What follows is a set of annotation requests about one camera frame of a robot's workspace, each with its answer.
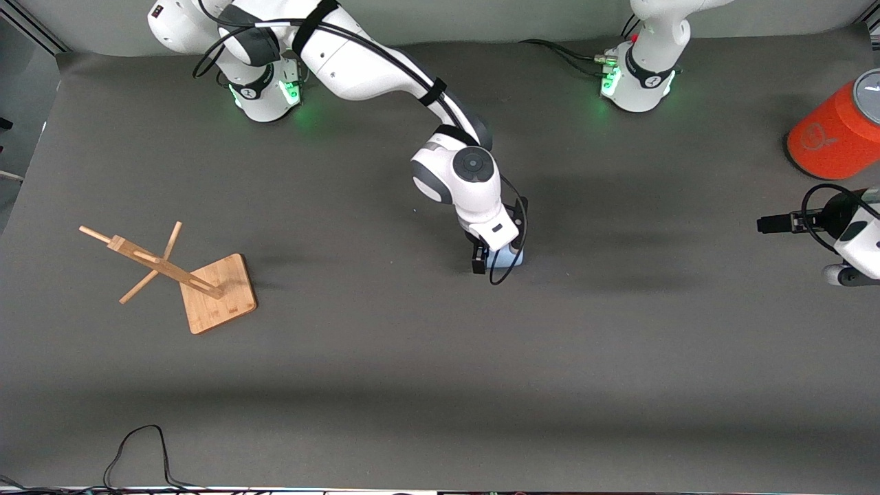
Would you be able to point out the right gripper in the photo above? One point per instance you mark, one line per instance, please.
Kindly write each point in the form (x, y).
(478, 260)

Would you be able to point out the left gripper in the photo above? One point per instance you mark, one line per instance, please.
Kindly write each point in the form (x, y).
(834, 212)

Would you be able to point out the orange cylindrical can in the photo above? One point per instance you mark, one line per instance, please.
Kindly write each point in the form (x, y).
(835, 134)

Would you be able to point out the wooden cup rack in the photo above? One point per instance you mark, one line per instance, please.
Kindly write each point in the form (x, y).
(216, 295)

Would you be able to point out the light blue cup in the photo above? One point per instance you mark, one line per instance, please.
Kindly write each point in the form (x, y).
(507, 260)

